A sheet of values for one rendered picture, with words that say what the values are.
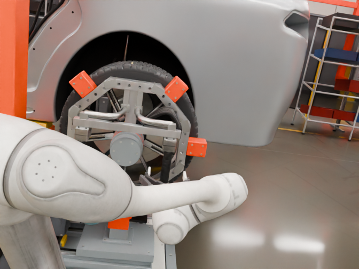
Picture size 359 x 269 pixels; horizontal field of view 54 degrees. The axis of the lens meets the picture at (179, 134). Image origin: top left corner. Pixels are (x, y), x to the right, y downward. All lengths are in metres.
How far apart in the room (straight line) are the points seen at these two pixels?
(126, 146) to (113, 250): 0.68
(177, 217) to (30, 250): 0.41
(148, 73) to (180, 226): 0.84
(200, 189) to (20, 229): 0.40
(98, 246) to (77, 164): 1.52
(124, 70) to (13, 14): 0.48
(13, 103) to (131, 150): 0.53
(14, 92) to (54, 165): 1.16
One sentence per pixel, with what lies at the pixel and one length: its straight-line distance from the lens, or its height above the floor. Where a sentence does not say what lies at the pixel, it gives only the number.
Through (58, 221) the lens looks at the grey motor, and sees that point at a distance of 1.97.
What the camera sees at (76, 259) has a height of 0.15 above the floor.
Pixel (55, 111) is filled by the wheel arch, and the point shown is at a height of 0.81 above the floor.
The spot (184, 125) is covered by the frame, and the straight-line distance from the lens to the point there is 1.59.
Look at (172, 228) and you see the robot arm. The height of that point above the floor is 0.85.
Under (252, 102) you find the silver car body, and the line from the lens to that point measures 2.12.
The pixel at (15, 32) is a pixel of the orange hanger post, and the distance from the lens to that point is 1.59.
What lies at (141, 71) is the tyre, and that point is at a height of 1.16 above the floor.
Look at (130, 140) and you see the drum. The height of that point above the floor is 0.90.
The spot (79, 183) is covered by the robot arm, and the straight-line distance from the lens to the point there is 0.48.
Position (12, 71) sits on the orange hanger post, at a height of 1.10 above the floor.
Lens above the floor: 1.36
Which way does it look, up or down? 16 degrees down
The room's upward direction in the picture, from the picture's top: 9 degrees clockwise
